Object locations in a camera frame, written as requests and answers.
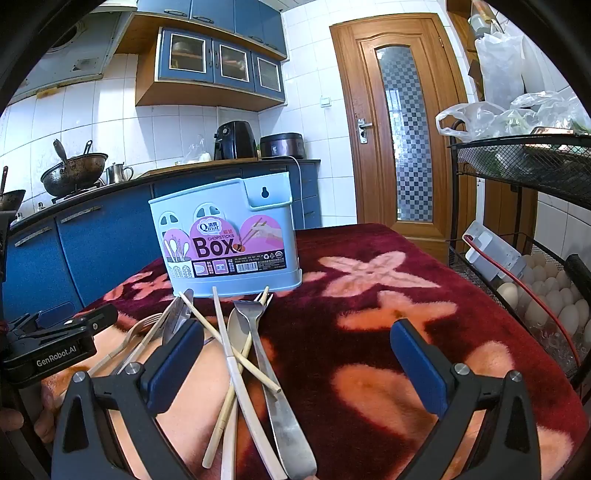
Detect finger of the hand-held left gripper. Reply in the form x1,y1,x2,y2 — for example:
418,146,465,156
69,303,120,343
9,309,71,334

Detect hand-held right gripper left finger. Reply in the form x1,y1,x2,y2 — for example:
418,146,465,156
51,318,206,480

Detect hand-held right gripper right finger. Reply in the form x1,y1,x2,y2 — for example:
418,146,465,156
389,318,557,480

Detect metal fork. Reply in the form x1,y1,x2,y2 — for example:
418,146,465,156
232,299,319,480
115,299,177,376
89,314,163,376

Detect metal knife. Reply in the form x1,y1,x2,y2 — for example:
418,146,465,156
161,290,195,346

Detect beige spoon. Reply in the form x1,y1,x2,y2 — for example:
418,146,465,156
221,306,254,480

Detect silver utensil handle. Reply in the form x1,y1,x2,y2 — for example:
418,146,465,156
212,286,288,480

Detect bamboo chopstick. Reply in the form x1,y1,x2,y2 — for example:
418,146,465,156
203,286,271,468
179,292,282,394

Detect light blue utensil holder box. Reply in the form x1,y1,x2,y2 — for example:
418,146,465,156
148,172,304,298

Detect person's left hand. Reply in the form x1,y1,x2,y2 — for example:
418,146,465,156
0,375,75,443

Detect dark red flower blanket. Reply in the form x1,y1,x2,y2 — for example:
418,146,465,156
76,223,585,480

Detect blue lower kitchen cabinet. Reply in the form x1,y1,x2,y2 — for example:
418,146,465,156
0,159,322,326

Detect dark frying pan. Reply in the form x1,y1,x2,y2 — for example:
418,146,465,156
0,166,27,214

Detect gas stove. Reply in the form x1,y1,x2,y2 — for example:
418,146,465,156
48,181,108,205

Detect white power strip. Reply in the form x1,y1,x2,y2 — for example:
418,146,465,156
463,220,528,282

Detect black wok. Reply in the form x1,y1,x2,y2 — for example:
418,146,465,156
41,152,110,198

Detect metal pitcher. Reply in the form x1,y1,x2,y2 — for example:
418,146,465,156
105,162,135,186

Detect pile of eggs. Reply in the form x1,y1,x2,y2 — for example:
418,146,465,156
495,251,591,344

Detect clear plastic bag on counter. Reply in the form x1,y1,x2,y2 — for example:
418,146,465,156
181,135,214,165

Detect wooden door with glass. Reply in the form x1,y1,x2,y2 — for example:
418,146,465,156
329,13,477,241

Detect black air fryer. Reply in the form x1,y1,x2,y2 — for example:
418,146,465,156
213,121,258,161

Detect dark rice cooker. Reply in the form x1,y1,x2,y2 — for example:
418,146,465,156
259,133,306,160

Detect clear plastic bag with vegetables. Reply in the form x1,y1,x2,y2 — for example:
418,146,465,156
436,90,591,142

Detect range hood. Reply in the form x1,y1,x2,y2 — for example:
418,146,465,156
8,8,136,108

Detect white plastic bag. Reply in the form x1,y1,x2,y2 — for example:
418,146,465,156
474,30,557,110

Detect red cable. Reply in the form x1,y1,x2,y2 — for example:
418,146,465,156
462,235,583,368

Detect white power cable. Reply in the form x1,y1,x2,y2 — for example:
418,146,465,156
290,155,306,232

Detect black metal wire rack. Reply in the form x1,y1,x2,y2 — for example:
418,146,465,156
444,133,591,395

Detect glass door wall cabinet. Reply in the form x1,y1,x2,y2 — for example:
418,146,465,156
135,27,288,112

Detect blue upper wall cabinet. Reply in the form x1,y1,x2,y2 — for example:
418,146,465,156
134,0,296,61

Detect wooden wall shelf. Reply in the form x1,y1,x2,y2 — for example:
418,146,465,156
445,0,491,103

